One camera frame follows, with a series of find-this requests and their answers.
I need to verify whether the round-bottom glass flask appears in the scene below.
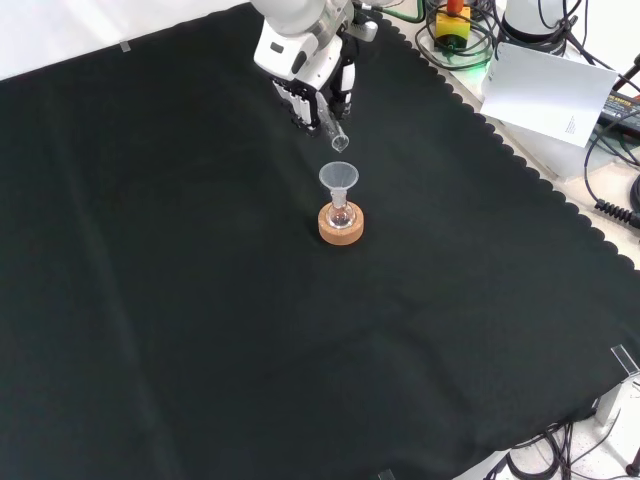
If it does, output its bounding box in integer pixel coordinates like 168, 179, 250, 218
327, 188, 357, 230

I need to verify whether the cork ring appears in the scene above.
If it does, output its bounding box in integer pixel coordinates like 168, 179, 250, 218
317, 201, 365, 247

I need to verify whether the black bench cloth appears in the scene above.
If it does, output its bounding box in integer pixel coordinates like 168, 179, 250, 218
0, 2, 640, 480

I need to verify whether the yellow stop button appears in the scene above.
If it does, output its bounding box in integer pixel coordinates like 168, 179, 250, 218
433, 0, 474, 52

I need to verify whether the clear plastic funnel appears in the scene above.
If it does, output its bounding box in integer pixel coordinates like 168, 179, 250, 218
318, 161, 360, 202

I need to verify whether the white paper sheet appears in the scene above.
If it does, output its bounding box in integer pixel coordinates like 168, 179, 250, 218
479, 41, 620, 149

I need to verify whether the black power adapter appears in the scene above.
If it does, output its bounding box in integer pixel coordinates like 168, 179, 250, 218
597, 92, 640, 129

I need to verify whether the black coiled cable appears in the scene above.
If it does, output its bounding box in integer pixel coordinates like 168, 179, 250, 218
583, 124, 640, 227

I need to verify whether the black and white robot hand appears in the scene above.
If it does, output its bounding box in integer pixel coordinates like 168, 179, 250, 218
253, 18, 380, 138

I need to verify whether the black floor cable bundle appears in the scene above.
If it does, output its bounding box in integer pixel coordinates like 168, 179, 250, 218
482, 419, 640, 480

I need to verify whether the black cable loop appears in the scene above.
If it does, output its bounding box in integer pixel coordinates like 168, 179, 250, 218
414, 0, 499, 70

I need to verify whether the white metal bracket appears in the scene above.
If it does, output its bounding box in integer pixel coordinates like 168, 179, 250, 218
594, 372, 640, 464

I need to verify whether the white plastic box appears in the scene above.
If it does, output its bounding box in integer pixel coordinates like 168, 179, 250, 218
504, 122, 597, 182

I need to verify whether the clear graduated cylinder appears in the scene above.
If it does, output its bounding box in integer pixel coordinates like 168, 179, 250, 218
316, 93, 350, 154

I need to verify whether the green cable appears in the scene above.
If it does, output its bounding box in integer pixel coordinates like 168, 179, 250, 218
357, 0, 429, 24

